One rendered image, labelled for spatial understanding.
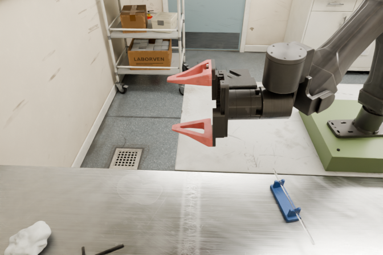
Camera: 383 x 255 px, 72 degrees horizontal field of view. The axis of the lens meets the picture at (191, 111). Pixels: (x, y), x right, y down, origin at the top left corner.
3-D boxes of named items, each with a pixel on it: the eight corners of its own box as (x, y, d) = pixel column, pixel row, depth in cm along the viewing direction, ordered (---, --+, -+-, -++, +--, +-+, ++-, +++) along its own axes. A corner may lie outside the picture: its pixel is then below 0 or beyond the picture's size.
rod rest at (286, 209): (269, 186, 68) (272, 177, 66) (281, 184, 69) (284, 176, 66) (286, 222, 60) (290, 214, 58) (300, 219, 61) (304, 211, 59)
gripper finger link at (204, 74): (168, 60, 45) (222, 58, 45) (171, 96, 49) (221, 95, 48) (163, 75, 39) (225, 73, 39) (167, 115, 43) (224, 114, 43)
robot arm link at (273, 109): (258, 93, 40) (304, 92, 40) (252, 74, 45) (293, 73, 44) (253, 126, 45) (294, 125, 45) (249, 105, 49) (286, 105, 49)
